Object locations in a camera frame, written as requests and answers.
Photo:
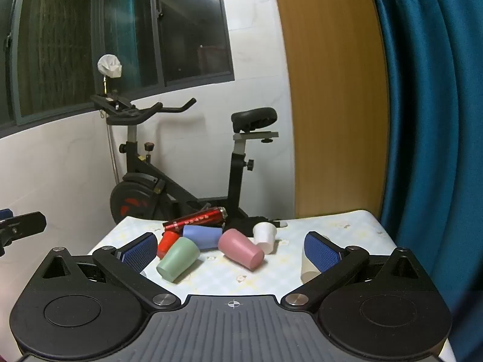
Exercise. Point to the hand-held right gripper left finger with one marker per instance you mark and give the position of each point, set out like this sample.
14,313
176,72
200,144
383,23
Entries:
139,253

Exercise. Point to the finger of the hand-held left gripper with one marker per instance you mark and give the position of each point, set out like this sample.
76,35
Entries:
4,213
22,224

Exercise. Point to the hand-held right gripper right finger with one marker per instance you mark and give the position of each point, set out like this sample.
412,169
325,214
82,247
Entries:
320,254

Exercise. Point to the beige cup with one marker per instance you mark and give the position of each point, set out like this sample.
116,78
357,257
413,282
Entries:
307,269

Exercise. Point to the red cup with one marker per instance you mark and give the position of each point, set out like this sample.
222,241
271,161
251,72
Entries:
167,243

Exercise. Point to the green cup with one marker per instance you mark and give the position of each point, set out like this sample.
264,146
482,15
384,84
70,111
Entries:
179,258

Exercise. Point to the white cup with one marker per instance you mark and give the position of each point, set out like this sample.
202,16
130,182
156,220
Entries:
264,237

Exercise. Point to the blue cup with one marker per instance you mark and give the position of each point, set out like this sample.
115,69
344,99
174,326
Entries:
202,236

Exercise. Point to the pink cup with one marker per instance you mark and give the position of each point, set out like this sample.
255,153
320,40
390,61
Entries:
239,249

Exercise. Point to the red metal bottle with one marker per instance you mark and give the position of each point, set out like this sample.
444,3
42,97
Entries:
196,219

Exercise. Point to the black exercise bike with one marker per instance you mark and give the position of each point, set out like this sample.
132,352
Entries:
240,166

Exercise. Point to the wooden panel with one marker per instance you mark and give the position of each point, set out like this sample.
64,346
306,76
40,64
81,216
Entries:
332,101

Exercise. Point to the blue curtain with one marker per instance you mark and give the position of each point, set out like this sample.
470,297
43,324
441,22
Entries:
434,120

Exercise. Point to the white crumpled cloth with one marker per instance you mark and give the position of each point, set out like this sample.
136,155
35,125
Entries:
110,66

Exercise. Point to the dark framed window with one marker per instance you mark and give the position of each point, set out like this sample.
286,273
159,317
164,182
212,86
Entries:
124,26

